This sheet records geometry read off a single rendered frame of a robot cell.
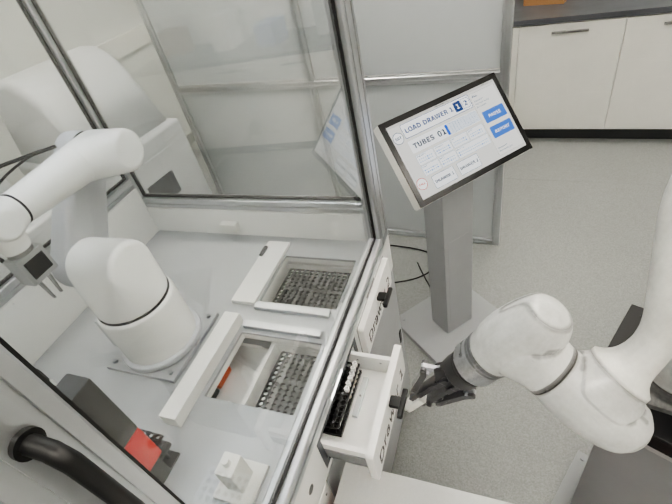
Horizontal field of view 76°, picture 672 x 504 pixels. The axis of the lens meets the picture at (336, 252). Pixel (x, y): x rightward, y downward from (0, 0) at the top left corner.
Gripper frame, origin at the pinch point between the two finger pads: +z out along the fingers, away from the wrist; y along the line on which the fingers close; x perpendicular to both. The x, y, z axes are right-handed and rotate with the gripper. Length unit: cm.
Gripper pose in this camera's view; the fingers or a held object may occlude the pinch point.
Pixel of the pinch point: (415, 400)
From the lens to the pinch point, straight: 102.1
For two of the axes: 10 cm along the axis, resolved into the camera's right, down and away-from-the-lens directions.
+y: -8.7, -4.8, -0.7
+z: -3.8, 5.8, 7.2
